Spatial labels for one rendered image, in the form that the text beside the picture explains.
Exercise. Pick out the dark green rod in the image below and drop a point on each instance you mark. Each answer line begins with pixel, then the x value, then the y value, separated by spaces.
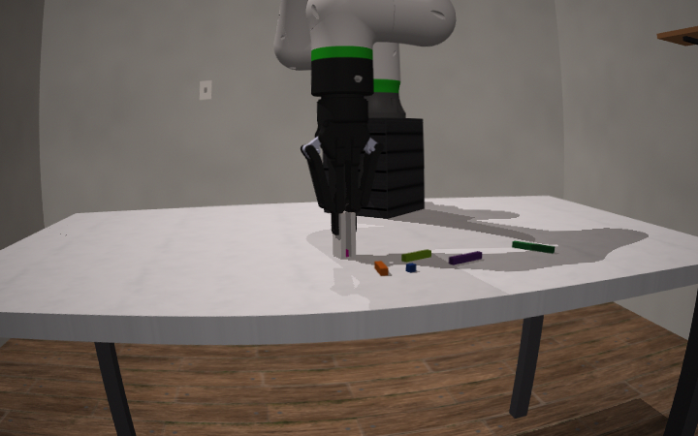
pixel 533 247

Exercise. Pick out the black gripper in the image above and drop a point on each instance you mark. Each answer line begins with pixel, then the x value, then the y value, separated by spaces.
pixel 342 130

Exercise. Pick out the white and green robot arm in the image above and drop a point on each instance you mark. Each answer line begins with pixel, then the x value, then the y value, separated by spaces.
pixel 338 49

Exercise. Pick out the orange rod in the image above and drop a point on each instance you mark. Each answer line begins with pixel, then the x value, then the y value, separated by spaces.
pixel 381 268

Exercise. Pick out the lime green rod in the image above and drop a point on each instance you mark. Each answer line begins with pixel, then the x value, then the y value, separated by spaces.
pixel 414 256

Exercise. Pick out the dark purple rod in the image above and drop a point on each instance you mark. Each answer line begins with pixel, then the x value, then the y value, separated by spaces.
pixel 464 258

